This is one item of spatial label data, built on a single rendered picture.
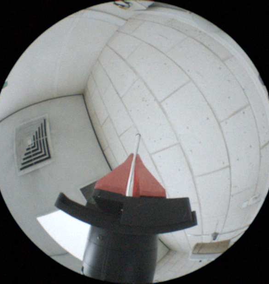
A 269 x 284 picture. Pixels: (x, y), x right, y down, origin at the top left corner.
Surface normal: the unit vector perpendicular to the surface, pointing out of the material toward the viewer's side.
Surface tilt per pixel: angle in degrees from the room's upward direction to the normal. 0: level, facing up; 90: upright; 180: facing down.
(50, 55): 90
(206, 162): 90
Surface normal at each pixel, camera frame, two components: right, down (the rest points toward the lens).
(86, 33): 0.44, 0.89
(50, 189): 0.58, -0.36
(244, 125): -0.68, 0.28
